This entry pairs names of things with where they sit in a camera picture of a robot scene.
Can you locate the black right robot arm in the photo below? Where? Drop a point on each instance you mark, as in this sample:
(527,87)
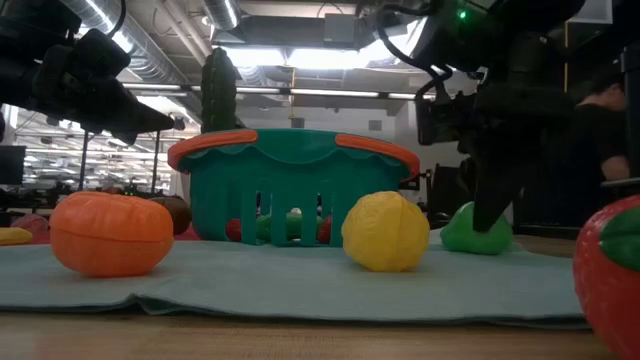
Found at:
(530,30)

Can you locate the light blue cloth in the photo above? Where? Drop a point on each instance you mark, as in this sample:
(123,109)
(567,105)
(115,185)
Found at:
(300,285)

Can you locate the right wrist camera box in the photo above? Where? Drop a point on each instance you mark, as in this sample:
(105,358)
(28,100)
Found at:
(440,120)

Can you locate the person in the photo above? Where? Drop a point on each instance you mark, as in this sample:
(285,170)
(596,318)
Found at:
(595,145)

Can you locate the black panel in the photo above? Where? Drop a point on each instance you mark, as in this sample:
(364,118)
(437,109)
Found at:
(445,195)

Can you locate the small silver ceiling duct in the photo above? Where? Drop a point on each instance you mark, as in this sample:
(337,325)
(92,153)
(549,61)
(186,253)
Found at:
(222,12)

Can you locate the green toy pepper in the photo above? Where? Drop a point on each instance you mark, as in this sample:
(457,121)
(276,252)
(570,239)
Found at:
(460,235)

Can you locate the orange toy pumpkin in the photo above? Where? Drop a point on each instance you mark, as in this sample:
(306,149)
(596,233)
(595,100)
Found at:
(110,235)

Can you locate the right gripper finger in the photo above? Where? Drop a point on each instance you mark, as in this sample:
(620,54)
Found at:
(492,195)

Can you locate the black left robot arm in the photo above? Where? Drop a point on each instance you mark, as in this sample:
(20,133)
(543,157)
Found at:
(30,30)

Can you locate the brown toy kiwi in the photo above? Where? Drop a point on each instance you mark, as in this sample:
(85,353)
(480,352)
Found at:
(177,215)

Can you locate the green toy cucumber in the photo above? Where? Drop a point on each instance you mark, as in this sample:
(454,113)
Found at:
(294,230)

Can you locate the ceiling light strip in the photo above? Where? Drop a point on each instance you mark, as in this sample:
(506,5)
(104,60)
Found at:
(325,93)

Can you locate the grey ceiling box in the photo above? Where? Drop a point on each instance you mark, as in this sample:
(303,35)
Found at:
(340,27)

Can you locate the yellow toy lemon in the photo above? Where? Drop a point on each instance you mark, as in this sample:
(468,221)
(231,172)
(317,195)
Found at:
(385,232)

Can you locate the yellow toy banana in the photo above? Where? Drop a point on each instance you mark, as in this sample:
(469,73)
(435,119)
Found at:
(12,236)

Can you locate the large red toy strawberry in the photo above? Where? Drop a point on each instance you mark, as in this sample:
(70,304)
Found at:
(600,300)

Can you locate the small red toy strawberry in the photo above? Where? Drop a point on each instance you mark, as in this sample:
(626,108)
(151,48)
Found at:
(233,230)

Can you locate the black rack frame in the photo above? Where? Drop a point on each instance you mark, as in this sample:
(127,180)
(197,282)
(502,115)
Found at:
(156,160)

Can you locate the black monitor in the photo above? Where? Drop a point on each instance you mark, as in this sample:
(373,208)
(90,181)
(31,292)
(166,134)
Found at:
(12,165)

